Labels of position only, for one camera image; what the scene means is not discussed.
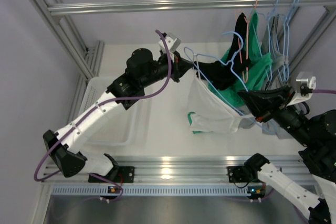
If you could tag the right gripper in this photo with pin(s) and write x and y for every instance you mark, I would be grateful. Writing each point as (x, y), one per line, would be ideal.
(265, 104)

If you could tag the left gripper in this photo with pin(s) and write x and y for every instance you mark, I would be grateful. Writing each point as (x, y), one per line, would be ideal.
(179, 66)

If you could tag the green tank top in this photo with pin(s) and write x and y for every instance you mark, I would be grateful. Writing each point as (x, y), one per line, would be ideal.
(252, 61)

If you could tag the black tank top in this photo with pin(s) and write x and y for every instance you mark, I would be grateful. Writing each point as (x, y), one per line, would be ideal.
(220, 72)

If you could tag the white tank top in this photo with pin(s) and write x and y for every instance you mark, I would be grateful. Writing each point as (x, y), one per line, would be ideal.
(208, 113)

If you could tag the pink wire hanger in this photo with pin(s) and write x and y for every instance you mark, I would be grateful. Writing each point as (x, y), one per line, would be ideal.
(246, 61)

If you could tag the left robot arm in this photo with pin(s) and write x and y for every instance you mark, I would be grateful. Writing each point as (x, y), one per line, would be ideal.
(64, 145)

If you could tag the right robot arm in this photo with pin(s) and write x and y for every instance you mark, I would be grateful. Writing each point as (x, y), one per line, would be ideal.
(316, 135)

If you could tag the blue hanger under grey top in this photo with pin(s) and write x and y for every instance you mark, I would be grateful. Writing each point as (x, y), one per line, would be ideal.
(277, 57)

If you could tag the grey tank top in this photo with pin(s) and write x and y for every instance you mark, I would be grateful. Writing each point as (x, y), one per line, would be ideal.
(271, 127)

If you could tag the white plastic basket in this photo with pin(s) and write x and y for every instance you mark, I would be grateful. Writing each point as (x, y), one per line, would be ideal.
(122, 129)

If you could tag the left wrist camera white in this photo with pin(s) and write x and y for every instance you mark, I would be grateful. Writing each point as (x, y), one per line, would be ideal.
(170, 40)

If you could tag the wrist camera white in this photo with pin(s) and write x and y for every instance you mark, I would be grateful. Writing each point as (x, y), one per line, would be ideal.
(170, 40)
(305, 83)

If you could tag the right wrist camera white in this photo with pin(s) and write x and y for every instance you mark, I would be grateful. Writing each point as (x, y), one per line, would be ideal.
(305, 83)

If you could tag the right aluminium frame strut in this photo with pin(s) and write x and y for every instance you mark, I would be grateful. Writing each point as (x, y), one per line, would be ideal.
(316, 32)

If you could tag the aluminium frame strut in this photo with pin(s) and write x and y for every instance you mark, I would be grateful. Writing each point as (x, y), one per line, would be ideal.
(316, 32)
(87, 59)

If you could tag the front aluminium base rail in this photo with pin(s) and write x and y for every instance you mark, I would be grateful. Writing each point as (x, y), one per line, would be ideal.
(207, 170)

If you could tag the aluminium hanging rail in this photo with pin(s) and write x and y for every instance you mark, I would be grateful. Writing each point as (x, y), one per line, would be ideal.
(60, 10)

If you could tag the left aluminium frame strut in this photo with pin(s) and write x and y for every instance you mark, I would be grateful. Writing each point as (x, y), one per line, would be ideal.
(87, 59)

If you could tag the grey slotted cable duct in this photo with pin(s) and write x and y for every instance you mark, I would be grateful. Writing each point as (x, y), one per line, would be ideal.
(147, 190)

